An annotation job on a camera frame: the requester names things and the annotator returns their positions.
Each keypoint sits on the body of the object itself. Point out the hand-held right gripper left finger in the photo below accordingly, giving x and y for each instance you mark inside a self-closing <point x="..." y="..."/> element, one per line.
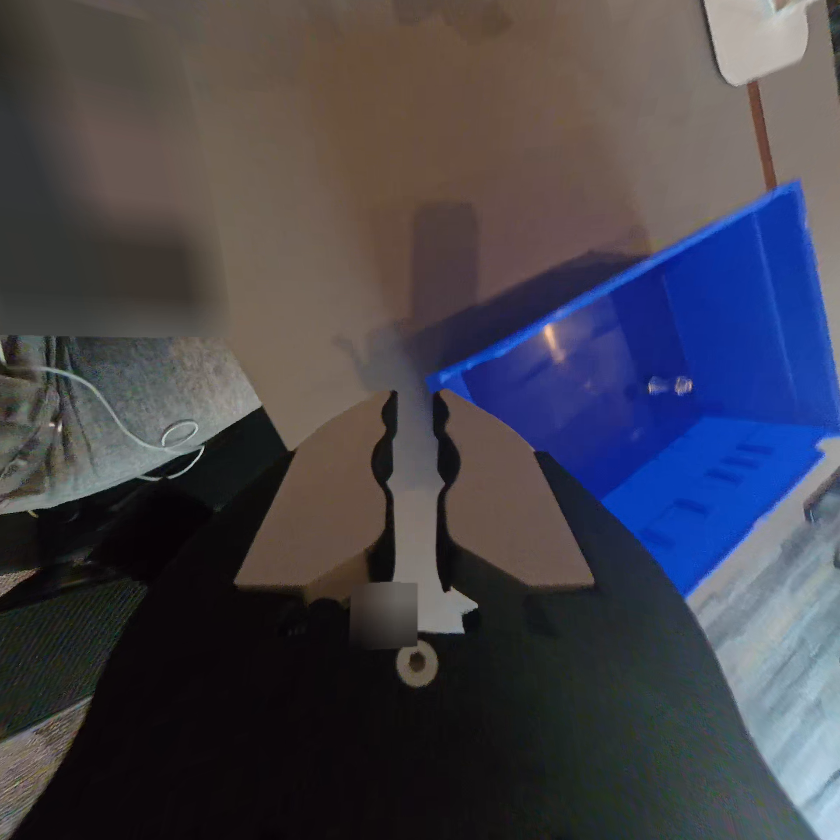
<point x="315" y="512"/>

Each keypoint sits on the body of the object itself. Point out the silver hex nut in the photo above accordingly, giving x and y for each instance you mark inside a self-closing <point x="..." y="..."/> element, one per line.
<point x="682" y="386"/>

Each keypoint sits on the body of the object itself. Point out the blue plastic bin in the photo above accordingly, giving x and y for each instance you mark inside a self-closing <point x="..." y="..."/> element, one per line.
<point x="722" y="295"/>

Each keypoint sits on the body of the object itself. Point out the light jeans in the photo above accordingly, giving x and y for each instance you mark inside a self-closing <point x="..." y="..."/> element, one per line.
<point x="131" y="394"/>

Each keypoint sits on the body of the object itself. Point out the white rounded base plate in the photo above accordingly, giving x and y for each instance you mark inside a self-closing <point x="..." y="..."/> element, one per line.
<point x="754" y="46"/>

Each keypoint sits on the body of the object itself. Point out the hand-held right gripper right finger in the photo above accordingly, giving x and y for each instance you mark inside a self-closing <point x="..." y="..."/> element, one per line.
<point x="512" y="512"/>

